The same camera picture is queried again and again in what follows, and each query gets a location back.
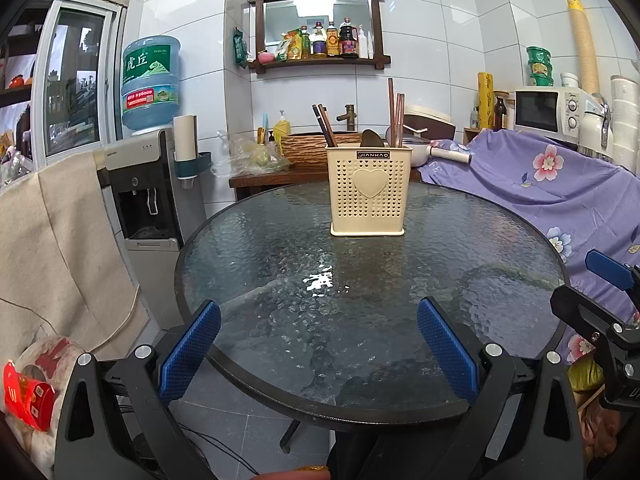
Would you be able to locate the white bag with red print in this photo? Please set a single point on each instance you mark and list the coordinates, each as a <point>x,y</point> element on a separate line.
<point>45,355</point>

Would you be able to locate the blue water bottle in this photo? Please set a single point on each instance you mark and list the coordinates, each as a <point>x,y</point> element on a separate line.
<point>150,85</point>

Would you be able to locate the person's left hand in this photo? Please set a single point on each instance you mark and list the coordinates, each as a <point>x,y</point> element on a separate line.
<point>300,474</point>

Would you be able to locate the brown glass bottle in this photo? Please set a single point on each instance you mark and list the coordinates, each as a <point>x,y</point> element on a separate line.
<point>500,112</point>

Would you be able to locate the grey water dispenser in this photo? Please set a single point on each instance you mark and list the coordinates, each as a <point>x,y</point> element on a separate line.
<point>140,160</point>

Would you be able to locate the wooden wash basin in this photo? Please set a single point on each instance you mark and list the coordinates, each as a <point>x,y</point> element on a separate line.
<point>305,147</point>

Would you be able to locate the dark wooden counter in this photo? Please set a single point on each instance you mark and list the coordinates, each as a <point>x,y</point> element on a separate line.
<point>280,177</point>

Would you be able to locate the paper cup dispenser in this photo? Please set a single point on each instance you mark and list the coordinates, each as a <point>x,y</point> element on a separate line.
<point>185,145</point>

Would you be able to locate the cream plastic utensil holder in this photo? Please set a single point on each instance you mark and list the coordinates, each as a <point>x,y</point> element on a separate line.
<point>370,210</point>

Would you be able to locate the yellow roll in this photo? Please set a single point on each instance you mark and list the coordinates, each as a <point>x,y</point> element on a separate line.
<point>485,100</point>

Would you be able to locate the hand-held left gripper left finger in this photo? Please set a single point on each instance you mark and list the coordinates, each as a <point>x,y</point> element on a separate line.
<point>192,345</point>

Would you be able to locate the tall stack of paper cups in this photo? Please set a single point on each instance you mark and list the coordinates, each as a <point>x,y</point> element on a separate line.
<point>585,45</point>

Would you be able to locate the dark wooden wall shelf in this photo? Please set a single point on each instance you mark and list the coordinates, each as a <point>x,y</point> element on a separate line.
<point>320,63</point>

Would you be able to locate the beige cloth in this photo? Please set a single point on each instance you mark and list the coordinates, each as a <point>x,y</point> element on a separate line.
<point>60,240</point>

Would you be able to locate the small white bottle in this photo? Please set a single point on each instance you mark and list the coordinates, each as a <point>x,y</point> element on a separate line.
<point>474,120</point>

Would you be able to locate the purple floral cloth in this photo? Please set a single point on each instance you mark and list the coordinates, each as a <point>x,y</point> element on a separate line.
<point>550,200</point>

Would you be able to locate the white kettle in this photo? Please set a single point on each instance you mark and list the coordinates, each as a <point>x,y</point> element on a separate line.
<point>595,127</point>

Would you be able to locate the red packet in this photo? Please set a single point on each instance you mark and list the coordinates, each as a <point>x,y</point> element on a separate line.
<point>25,395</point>

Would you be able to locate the green hanging packet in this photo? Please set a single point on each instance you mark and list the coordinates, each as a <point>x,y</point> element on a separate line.
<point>241,50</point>

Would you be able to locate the clear plastic bag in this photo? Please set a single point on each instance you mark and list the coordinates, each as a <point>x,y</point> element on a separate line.
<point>245,155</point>

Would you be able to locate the pink bowl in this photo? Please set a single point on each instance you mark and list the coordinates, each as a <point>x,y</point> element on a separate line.
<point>265,55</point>

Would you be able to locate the stack of white plastic cups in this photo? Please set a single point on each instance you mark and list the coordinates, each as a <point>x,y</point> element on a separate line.
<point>625,120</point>

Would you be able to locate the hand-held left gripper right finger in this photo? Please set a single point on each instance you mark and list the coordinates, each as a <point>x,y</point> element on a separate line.
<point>445,350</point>

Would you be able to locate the white cup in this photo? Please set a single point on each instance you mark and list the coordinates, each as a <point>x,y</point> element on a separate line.
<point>569,80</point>

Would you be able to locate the yellow soap bottle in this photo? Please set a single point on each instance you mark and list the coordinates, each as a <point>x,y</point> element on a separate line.
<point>281,127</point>

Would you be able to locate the window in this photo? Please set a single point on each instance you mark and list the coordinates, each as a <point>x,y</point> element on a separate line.
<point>75,80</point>

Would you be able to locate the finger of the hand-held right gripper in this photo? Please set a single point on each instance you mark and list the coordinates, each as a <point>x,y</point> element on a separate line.
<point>607,267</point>
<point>580,310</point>

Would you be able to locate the bronze faucet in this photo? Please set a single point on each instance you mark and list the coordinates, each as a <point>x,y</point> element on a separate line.
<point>350,112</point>

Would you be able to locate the white microwave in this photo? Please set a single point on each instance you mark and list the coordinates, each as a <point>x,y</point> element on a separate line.
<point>542,110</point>

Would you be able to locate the black chopstick with gold band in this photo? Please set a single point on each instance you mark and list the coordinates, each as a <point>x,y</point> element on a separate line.
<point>320,119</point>

